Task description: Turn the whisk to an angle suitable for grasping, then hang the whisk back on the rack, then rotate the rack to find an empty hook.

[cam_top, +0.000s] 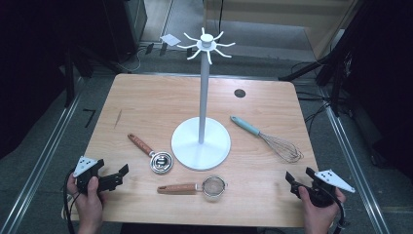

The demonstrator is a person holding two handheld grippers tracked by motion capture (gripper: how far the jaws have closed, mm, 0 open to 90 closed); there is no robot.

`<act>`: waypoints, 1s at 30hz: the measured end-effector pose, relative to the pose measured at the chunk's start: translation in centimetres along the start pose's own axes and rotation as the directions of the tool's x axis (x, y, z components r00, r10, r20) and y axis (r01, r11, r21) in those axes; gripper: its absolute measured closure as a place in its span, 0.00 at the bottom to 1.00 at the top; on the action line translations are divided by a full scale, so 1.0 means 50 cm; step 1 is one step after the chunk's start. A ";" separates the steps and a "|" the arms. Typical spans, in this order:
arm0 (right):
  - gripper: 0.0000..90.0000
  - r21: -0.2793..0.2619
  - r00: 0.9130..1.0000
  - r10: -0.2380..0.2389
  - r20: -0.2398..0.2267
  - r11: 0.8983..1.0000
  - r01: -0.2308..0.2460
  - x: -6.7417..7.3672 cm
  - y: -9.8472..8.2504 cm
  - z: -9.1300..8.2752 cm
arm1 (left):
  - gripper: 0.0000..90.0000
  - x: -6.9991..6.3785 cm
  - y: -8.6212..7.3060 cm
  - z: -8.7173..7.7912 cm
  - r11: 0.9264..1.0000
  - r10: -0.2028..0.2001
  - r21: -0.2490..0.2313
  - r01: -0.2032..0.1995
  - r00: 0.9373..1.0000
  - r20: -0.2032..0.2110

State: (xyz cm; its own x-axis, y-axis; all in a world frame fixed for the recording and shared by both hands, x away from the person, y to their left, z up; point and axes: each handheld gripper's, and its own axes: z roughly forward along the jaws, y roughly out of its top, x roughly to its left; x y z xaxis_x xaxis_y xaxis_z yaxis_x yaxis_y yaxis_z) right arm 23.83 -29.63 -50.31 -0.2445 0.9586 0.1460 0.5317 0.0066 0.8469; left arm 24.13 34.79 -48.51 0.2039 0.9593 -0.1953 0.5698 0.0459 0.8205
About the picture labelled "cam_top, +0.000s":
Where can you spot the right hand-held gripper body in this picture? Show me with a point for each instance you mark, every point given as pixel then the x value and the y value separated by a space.
pixel 331 180

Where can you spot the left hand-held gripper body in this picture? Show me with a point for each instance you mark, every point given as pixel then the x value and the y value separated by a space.
pixel 83 167

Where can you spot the white utensil rack stand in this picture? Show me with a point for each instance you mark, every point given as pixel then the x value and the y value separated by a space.
pixel 201 152

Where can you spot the person's right hand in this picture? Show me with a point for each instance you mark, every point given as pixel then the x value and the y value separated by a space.
pixel 321 215

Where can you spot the person's left hand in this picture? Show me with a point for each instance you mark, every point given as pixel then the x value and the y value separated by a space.
pixel 89 206

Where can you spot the black angled floor tape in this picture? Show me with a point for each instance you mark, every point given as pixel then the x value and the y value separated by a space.
pixel 91 117

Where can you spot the black metal stand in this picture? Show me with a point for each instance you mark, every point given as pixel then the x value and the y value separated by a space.
pixel 69 81

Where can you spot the dark round table grommet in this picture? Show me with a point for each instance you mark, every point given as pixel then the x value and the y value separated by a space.
pixel 240 93

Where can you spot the black cabinet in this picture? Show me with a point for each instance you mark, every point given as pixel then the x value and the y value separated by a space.
pixel 125 29

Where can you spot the white paper sheet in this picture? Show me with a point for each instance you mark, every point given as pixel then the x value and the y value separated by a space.
pixel 170 39

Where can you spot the metal floor rail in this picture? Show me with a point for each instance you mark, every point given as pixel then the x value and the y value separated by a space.
pixel 354 165
pixel 42 162

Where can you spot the black metal frame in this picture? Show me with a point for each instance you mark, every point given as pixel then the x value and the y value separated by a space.
pixel 337 65

